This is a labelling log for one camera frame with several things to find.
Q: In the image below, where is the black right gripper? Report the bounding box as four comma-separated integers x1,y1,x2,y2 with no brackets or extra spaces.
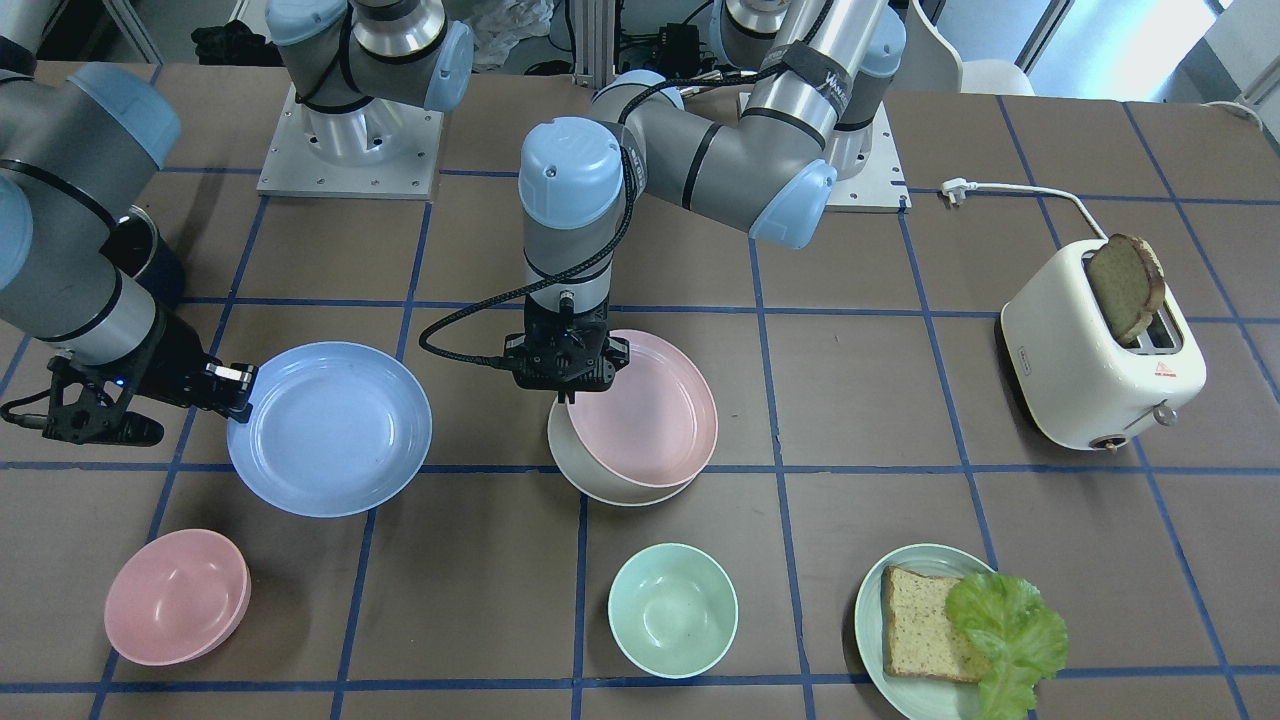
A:
42,310,259,447

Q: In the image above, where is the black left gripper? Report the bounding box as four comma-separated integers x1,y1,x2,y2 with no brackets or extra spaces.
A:
502,304,630,393

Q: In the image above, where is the blue plate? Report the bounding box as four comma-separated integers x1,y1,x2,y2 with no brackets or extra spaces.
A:
227,341,433,518

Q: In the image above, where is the pink plate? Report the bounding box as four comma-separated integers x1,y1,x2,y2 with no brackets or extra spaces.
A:
566,329,719,489

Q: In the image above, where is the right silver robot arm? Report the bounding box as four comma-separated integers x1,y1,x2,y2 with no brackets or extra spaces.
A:
1,1,475,447

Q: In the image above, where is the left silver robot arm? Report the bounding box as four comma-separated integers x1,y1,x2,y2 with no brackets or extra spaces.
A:
419,1,901,402

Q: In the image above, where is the white cream plate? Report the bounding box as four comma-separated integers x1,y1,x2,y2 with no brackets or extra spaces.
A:
547,402,696,507

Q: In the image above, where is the dark blue saucepan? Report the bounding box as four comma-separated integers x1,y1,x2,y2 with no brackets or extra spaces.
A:
100,206,187,309

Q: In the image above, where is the pink bowl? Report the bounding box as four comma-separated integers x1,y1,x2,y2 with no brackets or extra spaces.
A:
102,529,252,667

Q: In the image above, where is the mint green bowl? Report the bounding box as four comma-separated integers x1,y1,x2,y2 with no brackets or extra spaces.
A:
607,543,739,679

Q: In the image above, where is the brown bread slice on plate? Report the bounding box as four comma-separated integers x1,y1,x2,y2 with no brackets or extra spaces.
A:
882,565,991,684

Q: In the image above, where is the white chair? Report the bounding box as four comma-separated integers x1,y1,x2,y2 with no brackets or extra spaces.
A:
890,1,1036,96

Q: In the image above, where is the mint green plate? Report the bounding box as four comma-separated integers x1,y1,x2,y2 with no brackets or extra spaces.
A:
854,543,1041,720

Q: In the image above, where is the white toaster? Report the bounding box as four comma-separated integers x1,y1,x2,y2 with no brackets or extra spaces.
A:
998,240,1207,451

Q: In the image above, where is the green lettuce leaf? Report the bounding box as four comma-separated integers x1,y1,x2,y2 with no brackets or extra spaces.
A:
945,573,1069,719

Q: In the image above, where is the bread slice in toaster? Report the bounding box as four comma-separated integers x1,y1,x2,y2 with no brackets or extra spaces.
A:
1085,233,1167,347

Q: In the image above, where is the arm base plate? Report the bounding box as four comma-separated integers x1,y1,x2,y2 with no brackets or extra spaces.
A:
739,90,913,214
257,88,445,201

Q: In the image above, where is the white toaster power cable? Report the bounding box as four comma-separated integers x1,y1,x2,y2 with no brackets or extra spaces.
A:
941,177,1108,241

